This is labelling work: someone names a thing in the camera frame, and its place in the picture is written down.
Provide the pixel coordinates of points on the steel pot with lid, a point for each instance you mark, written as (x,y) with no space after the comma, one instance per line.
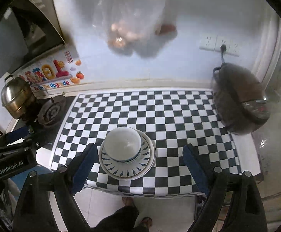
(16,96)

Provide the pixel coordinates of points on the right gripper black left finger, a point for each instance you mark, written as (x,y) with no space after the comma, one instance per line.
(80,167)

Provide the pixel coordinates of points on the person's foot in sandal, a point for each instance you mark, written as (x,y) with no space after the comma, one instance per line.
(146,222)

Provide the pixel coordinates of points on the black white checkered mat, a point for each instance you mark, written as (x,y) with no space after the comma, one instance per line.
(171,119)

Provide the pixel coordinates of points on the dark brown rice cooker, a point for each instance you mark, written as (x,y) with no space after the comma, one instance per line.
(239,99)

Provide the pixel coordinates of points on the black gas stove burner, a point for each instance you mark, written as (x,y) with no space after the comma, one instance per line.
(52,111)

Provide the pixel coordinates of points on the white wall socket strip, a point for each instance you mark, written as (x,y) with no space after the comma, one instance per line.
(212,42)

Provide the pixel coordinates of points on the blue leaf patterned plate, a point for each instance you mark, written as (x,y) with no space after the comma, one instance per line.
(134,169)

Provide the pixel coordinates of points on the plastic bag with eggs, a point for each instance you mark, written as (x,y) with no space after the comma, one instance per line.
(141,26)

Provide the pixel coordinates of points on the white bowl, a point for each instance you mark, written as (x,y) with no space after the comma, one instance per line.
(122,144)

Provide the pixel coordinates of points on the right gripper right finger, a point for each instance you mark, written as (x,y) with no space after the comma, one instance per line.
(200,168)

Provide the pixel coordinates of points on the range hood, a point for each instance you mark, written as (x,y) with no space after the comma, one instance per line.
(29,29)

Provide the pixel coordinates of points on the person's leg in black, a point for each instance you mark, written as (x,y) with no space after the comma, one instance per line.
(123,219)

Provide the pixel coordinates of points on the colourful wall sticker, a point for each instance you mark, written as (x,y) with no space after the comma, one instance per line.
(61,69)

